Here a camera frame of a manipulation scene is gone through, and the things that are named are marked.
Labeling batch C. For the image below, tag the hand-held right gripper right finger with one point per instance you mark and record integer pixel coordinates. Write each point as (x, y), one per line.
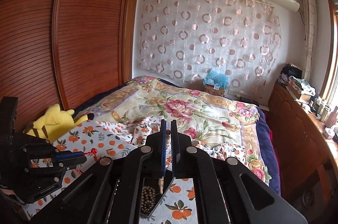
(174, 150)

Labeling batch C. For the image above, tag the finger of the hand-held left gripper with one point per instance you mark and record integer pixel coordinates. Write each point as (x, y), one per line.
(66, 155)
(76, 161)

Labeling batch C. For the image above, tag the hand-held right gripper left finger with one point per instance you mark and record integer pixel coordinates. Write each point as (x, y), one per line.
(163, 150)

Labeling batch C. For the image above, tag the gold tassel charm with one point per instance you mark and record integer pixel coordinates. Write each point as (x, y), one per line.
(160, 183)

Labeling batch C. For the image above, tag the black square box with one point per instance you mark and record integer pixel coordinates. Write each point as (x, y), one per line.
(154, 209)

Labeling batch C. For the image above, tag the yellow plush toy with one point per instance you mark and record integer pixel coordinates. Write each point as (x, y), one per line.
(50, 123)

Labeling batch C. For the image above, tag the orange-print bed sheet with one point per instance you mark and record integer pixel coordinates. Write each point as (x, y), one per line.
(105, 139)

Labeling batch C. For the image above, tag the floral blanket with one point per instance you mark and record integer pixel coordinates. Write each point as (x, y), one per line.
(184, 108)

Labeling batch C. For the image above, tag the cardboard box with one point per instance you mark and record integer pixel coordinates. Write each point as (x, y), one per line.
(214, 90)

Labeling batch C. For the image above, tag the blue plastic bag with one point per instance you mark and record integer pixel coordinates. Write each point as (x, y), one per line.
(216, 78)

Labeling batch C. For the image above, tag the dark blue blanket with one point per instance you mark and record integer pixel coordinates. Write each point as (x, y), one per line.
(269, 150)

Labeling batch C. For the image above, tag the circle-print sheer curtain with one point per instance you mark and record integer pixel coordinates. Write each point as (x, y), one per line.
(206, 34)

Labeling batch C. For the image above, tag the wooden side cabinet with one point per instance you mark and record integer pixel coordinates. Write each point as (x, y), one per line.
(298, 139)

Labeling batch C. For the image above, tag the brown wooden wardrobe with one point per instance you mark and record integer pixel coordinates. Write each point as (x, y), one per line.
(79, 28)

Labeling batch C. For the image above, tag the pile of dark clothes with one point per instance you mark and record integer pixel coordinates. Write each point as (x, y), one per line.
(290, 73)

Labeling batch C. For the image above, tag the white tissue pack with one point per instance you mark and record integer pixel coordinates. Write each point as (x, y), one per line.
(328, 132)

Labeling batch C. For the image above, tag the row of bottles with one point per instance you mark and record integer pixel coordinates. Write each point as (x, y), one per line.
(326, 110)

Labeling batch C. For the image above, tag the patterned window curtain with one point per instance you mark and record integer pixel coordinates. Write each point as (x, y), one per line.
(309, 28)

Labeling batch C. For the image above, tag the wooden-framed window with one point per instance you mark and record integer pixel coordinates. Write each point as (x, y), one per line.
(332, 49)

